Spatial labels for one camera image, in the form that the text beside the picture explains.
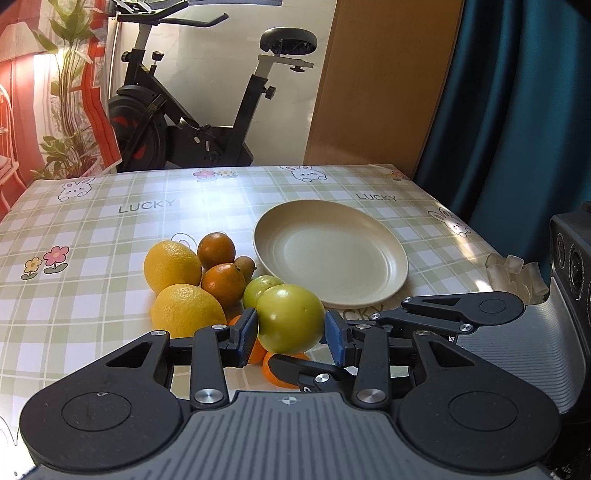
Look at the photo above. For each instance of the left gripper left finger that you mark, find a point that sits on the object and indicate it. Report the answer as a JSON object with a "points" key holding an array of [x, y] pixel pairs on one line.
{"points": [[213, 349]]}

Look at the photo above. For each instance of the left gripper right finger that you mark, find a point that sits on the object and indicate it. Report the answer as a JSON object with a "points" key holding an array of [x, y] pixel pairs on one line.
{"points": [[362, 349]]}

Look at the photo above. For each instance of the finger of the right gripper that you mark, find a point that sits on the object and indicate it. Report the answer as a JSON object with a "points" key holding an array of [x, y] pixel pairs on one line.
{"points": [[316, 377], [450, 315]]}

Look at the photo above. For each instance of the yellow lemon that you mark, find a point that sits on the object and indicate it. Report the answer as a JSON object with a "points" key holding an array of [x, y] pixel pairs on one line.
{"points": [[182, 309], [168, 263]]}

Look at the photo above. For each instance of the orange mandarin front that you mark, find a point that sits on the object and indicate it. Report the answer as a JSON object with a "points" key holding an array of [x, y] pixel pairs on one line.
{"points": [[278, 374]]}

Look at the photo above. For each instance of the green apple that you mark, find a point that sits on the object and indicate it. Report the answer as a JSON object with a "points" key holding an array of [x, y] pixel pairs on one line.
{"points": [[291, 319], [256, 288]]}

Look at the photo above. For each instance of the clear plastic table corner guard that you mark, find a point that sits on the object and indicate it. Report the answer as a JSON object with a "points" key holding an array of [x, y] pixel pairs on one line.
{"points": [[511, 274]]}

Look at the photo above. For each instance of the small brown kiwi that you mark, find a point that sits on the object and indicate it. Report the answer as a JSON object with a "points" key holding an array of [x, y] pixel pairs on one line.
{"points": [[245, 265]]}

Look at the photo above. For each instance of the dark orange tangerine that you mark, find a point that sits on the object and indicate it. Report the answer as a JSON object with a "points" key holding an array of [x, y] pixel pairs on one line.
{"points": [[214, 249]]}

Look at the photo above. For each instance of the cream round plate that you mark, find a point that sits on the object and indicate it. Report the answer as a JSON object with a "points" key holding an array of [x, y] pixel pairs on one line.
{"points": [[345, 257]]}

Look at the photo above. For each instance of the teal curtain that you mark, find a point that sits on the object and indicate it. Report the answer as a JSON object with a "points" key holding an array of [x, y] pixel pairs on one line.
{"points": [[510, 144]]}

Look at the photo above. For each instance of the green plaid tablecloth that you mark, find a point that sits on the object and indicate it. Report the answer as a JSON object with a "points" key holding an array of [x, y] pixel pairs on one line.
{"points": [[72, 252]]}

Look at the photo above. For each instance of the wooden panel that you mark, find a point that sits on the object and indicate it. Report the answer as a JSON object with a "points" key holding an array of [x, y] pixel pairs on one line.
{"points": [[384, 73]]}

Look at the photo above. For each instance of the red room backdrop poster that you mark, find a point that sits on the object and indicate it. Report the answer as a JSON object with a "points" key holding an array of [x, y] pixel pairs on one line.
{"points": [[54, 121]]}

